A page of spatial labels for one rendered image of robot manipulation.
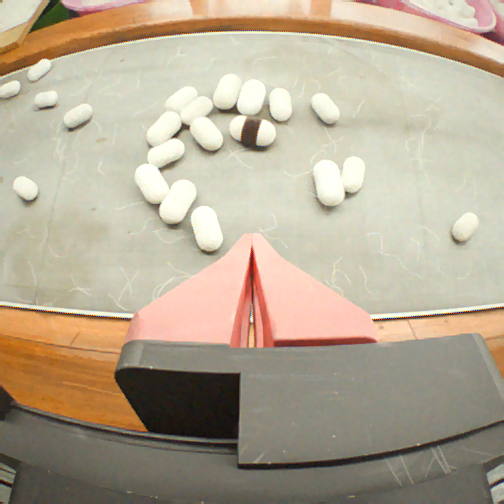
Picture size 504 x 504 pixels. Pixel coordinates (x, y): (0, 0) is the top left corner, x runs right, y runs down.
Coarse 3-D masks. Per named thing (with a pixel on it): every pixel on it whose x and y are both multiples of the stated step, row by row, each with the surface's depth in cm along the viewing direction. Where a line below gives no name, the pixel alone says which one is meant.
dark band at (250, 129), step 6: (246, 120) 25; (252, 120) 25; (258, 120) 25; (246, 126) 24; (252, 126) 24; (258, 126) 24; (246, 132) 25; (252, 132) 25; (246, 138) 25; (252, 138) 25; (252, 144) 26
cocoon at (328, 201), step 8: (328, 160) 24; (320, 168) 24; (328, 168) 24; (336, 168) 24; (320, 176) 24; (328, 176) 24; (336, 176) 24; (320, 184) 24; (328, 184) 23; (336, 184) 23; (320, 192) 24; (328, 192) 23; (336, 192) 23; (320, 200) 24; (328, 200) 24; (336, 200) 24
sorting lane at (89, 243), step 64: (64, 64) 30; (128, 64) 29; (192, 64) 29; (256, 64) 29; (320, 64) 29; (384, 64) 29; (448, 64) 30; (0, 128) 28; (64, 128) 27; (128, 128) 27; (320, 128) 27; (384, 128) 27; (448, 128) 27; (0, 192) 26; (64, 192) 26; (128, 192) 26; (256, 192) 25; (384, 192) 25; (448, 192) 26; (0, 256) 24; (64, 256) 24; (128, 256) 24; (192, 256) 24; (320, 256) 24; (384, 256) 24; (448, 256) 24
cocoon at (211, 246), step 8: (200, 208) 23; (208, 208) 23; (192, 216) 23; (200, 216) 23; (208, 216) 23; (216, 216) 24; (192, 224) 23; (200, 224) 23; (208, 224) 23; (216, 224) 23; (200, 232) 23; (208, 232) 23; (216, 232) 23; (200, 240) 23; (208, 240) 23; (216, 240) 23; (208, 248) 23; (216, 248) 23
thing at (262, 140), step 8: (232, 120) 25; (240, 120) 25; (264, 120) 25; (232, 128) 25; (240, 128) 25; (264, 128) 24; (272, 128) 25; (232, 136) 26; (240, 136) 25; (264, 136) 25; (272, 136) 25; (256, 144) 26; (264, 144) 25
